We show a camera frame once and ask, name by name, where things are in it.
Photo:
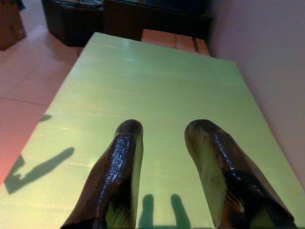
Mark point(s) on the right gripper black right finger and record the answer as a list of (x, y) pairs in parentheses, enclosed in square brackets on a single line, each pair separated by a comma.
[(228, 171)]

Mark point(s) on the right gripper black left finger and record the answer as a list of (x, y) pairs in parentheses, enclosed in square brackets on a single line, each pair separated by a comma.
[(114, 167)]

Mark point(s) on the green board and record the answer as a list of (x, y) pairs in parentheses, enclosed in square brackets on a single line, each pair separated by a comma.
[(152, 83)]

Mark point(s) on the orange cardboard box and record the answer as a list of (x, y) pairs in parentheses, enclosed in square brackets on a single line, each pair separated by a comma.
[(164, 39)]

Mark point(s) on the dark wooden cabinet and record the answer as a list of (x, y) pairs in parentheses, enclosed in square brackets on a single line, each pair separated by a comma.
[(124, 19)]

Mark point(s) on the brown cardboard box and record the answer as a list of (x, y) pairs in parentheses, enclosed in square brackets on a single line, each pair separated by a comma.
[(10, 23)]

